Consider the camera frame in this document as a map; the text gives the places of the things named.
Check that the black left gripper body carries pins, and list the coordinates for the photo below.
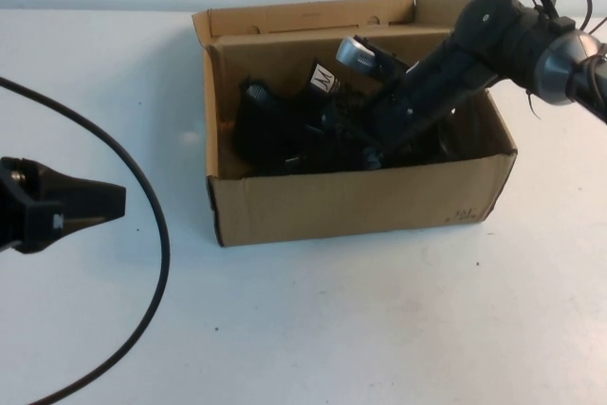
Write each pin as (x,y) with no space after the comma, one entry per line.
(12,220)

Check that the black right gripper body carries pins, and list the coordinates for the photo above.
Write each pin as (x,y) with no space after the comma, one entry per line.
(398,115)

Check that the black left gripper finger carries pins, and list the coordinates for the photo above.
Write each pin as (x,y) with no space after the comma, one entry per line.
(85,206)
(26,175)

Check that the black mesh sneaker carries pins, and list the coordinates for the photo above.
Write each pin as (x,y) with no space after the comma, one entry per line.
(417,153)
(265,134)

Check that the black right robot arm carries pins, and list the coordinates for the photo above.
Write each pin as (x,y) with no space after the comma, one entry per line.
(465,59)

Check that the brown cardboard shoe box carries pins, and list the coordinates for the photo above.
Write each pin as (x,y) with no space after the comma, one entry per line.
(355,210)

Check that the black right camera bracket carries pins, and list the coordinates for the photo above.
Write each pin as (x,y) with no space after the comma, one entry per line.
(389,61)

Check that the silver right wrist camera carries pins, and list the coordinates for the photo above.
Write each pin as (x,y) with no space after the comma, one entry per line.
(353,51)

